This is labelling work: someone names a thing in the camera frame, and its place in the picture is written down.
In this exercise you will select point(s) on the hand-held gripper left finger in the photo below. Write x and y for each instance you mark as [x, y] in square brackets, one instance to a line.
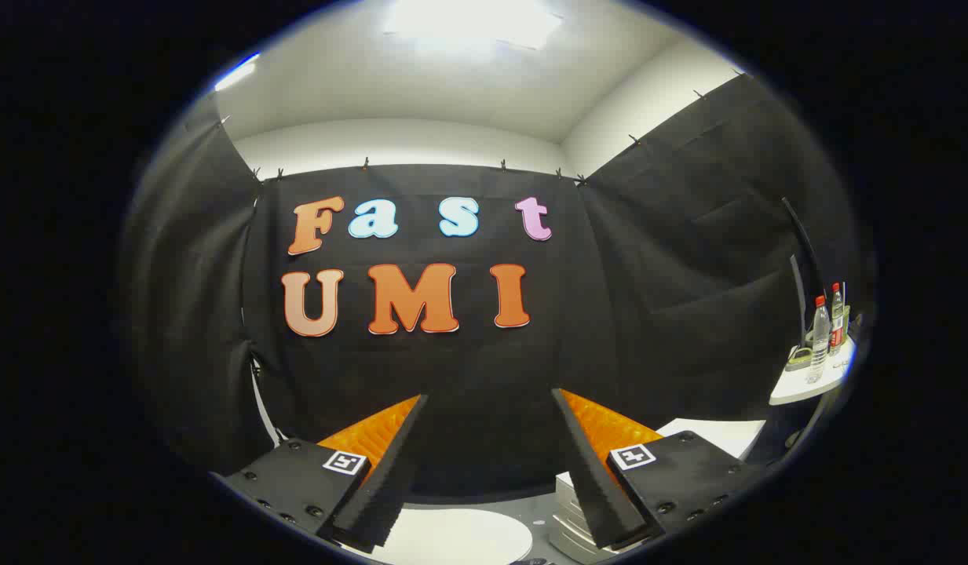
[393, 471]

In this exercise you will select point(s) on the white drawer cabinet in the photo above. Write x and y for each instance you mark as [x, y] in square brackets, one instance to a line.
[719, 435]

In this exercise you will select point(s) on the small ceiling light panel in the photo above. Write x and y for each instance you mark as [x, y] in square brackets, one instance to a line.
[236, 74]

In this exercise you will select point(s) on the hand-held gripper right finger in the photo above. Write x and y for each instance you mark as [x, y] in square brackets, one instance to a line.
[593, 479]

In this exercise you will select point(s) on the large ceiling light panel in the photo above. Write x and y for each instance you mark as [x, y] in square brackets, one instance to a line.
[472, 22]

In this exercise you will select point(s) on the black backdrop cloth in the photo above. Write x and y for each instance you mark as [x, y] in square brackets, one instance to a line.
[468, 369]

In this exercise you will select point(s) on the small green object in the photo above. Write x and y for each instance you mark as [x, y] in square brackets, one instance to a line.
[799, 359]

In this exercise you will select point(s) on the clear water bottle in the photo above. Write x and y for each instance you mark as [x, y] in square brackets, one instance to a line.
[820, 337]

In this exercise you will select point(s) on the red label bottle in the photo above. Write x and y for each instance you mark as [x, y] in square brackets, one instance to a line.
[837, 318]

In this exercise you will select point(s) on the white side table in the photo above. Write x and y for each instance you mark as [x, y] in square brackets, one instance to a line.
[798, 388]

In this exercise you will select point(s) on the white toilet lid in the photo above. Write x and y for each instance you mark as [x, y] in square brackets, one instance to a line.
[452, 537]

